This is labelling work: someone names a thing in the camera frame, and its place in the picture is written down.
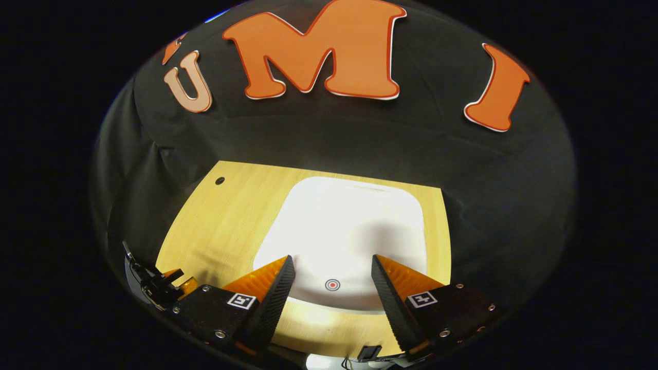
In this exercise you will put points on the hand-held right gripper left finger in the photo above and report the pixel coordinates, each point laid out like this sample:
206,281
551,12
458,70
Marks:
272,303

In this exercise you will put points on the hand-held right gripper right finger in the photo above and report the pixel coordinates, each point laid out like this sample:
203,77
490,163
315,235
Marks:
393,308

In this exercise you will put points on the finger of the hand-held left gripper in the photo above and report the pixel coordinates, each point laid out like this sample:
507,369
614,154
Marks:
187,285

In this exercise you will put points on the white desktop garbage bin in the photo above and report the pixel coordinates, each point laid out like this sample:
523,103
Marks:
334,226

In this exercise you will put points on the wooden desktop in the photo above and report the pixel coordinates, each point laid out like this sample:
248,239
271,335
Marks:
221,221

